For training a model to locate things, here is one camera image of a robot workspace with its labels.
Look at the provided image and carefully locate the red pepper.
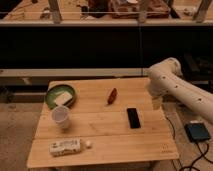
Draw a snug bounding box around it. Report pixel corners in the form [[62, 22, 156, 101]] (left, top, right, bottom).
[[107, 88, 117, 104]]

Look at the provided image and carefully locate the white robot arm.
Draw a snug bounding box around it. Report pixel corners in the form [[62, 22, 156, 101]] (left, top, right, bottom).
[[147, 57, 213, 125]]

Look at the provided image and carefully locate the wooden folding table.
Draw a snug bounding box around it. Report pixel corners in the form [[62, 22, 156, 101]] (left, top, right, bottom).
[[27, 78, 179, 168]]

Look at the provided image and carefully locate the black phone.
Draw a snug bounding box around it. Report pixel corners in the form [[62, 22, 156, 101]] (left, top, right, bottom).
[[127, 108, 141, 129]]

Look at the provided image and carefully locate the white block on plate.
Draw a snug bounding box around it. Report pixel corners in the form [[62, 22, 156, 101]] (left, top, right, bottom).
[[54, 92, 73, 105]]

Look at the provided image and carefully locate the green plate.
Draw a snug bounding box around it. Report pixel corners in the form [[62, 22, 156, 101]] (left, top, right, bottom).
[[44, 84, 77, 109]]

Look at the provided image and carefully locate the white plastic bottle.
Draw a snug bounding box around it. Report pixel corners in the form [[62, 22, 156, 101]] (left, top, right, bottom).
[[49, 138, 92, 157]]

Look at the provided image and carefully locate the black box on floor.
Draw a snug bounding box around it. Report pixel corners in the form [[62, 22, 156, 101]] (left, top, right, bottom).
[[184, 123, 211, 142]]

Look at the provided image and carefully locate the long background workbench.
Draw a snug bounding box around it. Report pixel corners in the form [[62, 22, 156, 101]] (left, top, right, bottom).
[[0, 0, 213, 27]]

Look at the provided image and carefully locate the black cable on floor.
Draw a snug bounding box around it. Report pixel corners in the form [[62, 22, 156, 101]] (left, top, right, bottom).
[[165, 113, 213, 171]]

